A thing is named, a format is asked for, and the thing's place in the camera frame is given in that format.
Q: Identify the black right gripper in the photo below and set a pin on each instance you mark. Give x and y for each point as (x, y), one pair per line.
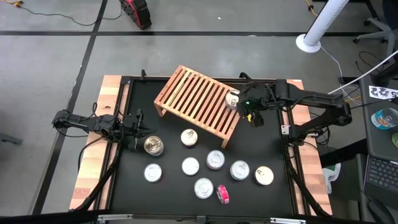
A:
(259, 99)

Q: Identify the blue-labelled can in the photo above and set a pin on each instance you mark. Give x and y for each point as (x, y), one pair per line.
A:
(385, 118)

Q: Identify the white pole with round base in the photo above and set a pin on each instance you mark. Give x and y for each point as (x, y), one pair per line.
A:
(321, 25)

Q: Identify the silver metal corner bracket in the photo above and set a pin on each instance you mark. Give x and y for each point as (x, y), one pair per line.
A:
(285, 129)

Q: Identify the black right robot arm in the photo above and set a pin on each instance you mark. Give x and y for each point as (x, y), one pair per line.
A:
(314, 99)

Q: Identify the white and green cloth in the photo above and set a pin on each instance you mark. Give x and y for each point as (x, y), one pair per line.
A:
(332, 175)

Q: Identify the black table clamp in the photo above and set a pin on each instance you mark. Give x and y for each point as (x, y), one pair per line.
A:
(143, 74)
(245, 75)

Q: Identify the silver-lidded can with pink side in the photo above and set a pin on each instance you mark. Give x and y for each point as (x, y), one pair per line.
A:
(215, 159)

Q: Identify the grey furniture foot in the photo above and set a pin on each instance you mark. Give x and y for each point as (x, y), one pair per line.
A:
(11, 139)

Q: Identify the black keyboard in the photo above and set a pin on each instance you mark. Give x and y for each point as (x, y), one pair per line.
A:
(382, 172)

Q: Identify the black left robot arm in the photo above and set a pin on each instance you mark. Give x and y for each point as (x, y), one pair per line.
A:
(90, 122)

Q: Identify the dark side table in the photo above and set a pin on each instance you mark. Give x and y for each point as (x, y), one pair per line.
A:
(377, 137)

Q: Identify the green round object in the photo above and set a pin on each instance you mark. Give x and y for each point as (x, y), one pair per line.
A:
(395, 140)

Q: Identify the pink can on its side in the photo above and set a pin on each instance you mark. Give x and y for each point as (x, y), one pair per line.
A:
(223, 194)

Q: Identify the cream-lidded can with purple side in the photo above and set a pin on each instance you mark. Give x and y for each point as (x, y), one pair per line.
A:
(189, 137)

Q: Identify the white paper marker tag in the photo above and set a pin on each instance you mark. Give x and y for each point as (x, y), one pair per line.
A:
(383, 92)

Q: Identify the white-lidded flat can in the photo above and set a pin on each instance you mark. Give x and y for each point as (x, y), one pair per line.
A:
(153, 172)
(190, 166)

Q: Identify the silver frame bracket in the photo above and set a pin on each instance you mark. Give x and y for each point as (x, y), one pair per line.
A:
(115, 217)
(287, 221)

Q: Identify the wooden slatted shelf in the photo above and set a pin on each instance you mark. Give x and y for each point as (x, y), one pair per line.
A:
(199, 102)

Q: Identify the cream-lidded can with gold tab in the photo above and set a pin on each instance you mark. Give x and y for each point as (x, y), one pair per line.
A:
(264, 175)

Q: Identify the grey office chair base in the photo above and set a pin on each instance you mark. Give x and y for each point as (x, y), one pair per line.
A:
(379, 28)

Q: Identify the black table mat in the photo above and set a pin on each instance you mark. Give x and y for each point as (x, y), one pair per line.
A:
(174, 193)

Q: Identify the red and black machine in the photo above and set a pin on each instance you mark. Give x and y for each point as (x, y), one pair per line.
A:
(136, 12)

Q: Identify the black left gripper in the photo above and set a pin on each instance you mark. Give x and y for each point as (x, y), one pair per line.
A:
(130, 129)

